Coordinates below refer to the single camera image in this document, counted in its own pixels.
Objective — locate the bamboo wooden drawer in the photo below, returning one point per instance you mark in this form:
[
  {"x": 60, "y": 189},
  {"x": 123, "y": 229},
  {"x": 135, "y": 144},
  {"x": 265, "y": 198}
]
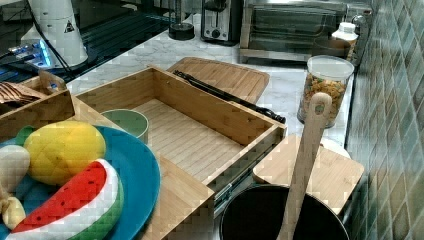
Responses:
[{"x": 213, "y": 140}]

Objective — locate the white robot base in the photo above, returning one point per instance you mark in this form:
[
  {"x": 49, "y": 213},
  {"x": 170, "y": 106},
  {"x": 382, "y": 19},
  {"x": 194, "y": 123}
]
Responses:
[{"x": 54, "y": 35}]

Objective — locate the bamboo cutting board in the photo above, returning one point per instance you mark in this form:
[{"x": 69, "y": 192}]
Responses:
[{"x": 246, "y": 83}]

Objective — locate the green cup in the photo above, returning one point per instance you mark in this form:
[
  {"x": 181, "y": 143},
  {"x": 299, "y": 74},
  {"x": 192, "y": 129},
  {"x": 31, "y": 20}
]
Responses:
[{"x": 131, "y": 121}]

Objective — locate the black round container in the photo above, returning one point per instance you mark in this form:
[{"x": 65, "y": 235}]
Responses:
[{"x": 181, "y": 31}]

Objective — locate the silver toaster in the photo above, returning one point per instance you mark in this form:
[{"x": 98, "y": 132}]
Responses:
[{"x": 221, "y": 21}]

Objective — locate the wooden spoon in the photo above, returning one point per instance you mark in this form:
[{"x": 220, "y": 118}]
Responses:
[{"x": 314, "y": 125}]

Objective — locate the black pot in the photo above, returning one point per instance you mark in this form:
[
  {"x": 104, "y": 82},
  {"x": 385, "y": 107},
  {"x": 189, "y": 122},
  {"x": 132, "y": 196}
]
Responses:
[{"x": 256, "y": 213}]

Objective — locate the toaster oven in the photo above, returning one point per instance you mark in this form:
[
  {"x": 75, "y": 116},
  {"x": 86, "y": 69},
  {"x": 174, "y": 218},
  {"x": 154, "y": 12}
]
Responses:
[{"x": 287, "y": 29}]

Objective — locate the glass jar with cereal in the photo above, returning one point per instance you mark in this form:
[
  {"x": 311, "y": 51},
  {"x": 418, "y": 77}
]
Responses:
[{"x": 326, "y": 74}]

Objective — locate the small bamboo board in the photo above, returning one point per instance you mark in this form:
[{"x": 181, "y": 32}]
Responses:
[{"x": 333, "y": 178}]

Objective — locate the toy watermelon slice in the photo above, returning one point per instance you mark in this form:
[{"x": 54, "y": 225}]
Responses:
[{"x": 86, "y": 208}]

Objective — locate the yellow toy mango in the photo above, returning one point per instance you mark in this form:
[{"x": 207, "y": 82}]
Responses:
[{"x": 59, "y": 151}]

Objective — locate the white lidded bottle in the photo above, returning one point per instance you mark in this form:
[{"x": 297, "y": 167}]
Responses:
[{"x": 346, "y": 32}]

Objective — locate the beige toy mushroom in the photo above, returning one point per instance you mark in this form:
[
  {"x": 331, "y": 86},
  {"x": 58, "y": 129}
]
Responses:
[{"x": 14, "y": 164}]

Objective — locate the wooden tray with handle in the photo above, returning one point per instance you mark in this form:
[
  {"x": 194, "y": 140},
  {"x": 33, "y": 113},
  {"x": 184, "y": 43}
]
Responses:
[{"x": 36, "y": 102}]

